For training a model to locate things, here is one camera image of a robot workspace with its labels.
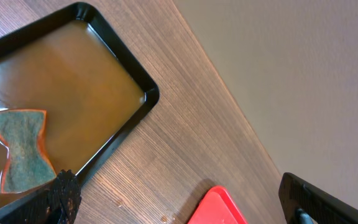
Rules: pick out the red plastic tray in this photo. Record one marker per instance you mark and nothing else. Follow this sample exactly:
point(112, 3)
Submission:
point(217, 207)

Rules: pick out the black water basin tray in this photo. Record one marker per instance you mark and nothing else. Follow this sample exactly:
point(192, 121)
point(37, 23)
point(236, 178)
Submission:
point(72, 66)

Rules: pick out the orange green sponge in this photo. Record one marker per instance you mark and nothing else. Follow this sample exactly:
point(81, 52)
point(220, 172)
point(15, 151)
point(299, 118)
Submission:
point(27, 164)

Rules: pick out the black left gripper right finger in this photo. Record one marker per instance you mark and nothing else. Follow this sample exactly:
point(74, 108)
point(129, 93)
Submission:
point(302, 202)

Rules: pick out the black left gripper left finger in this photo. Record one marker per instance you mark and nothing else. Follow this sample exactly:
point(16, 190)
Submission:
point(57, 202)

